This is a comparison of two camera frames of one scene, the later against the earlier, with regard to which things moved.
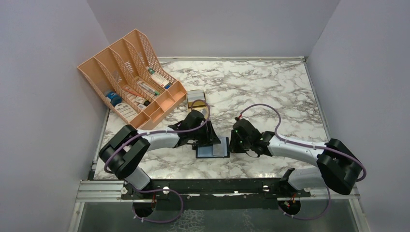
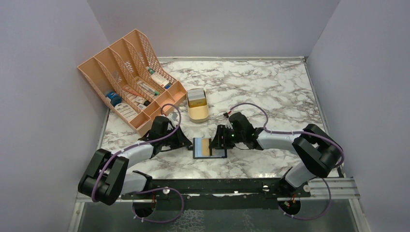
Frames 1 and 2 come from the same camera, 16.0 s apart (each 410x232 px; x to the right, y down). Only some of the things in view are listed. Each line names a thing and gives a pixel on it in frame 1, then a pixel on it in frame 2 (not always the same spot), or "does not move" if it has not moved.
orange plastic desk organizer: [128, 76] does not move
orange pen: [132, 92] does not move
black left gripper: [210, 137] → [182, 141]
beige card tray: [203, 109] does not move
